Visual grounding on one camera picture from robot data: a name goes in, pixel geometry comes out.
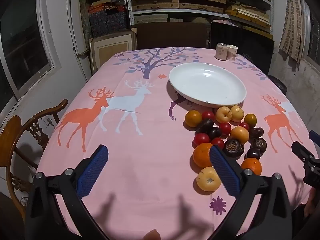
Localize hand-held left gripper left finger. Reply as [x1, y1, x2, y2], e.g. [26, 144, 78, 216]
[25, 144, 109, 240]

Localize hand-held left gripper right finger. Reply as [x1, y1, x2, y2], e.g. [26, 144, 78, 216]
[209, 145, 293, 240]

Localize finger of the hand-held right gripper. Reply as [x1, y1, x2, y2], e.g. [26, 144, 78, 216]
[308, 130, 320, 144]
[291, 141, 316, 164]

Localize dark purple mangosteen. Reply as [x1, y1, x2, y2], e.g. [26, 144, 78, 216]
[249, 127, 264, 138]
[223, 138, 245, 157]
[250, 137, 267, 155]

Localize orange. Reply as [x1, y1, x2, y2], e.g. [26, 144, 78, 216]
[240, 158, 262, 176]
[192, 142, 214, 169]

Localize dark plum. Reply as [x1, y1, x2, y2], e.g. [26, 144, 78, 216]
[246, 147, 261, 160]
[208, 127, 222, 140]
[195, 118, 215, 134]

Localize golden orange apple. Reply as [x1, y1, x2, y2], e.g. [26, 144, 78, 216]
[230, 126, 250, 145]

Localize yellow-green tomato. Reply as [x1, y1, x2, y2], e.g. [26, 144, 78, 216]
[244, 113, 257, 128]

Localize yellow tomato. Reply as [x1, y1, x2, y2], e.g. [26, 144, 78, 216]
[184, 110, 202, 128]

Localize white oval plate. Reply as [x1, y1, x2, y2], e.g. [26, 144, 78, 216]
[169, 62, 247, 108]

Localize person's right hand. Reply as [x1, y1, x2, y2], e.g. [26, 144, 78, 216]
[304, 187, 317, 217]

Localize person's left hand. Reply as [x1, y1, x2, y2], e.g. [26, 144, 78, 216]
[144, 229, 161, 240]

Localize pink deer print tablecloth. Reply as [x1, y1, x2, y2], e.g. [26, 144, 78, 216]
[36, 46, 315, 240]

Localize black wheel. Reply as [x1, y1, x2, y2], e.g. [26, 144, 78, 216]
[267, 74, 288, 95]

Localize carved wooden chair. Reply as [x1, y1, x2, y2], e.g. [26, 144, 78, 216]
[0, 99, 69, 220]

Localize window with metal mesh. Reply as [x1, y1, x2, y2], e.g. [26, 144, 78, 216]
[301, 0, 320, 67]

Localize black flat panel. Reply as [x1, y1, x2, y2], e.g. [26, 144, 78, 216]
[209, 21, 274, 74]

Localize paper cup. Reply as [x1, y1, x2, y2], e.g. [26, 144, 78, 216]
[226, 44, 238, 61]

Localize pink drink can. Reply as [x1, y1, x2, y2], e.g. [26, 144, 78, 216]
[216, 42, 228, 61]

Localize hanging woven strip mat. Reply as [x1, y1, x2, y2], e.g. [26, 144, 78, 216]
[279, 0, 304, 63]

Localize beige framed panel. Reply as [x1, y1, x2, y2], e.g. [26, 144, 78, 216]
[89, 29, 137, 74]

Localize white leaning slat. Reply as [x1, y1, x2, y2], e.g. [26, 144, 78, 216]
[66, 0, 92, 80]

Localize brown board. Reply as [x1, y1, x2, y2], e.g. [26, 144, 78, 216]
[137, 22, 209, 50]

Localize white framed window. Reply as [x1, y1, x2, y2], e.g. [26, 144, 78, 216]
[0, 0, 62, 105]

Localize pile of patterned boxes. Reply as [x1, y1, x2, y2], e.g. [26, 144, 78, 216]
[81, 0, 128, 38]

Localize white metal shelf rack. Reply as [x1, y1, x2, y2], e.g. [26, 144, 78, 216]
[124, 0, 274, 34]

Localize stacks of flat woven boxes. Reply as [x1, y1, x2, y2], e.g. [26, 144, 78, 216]
[130, 0, 272, 29]

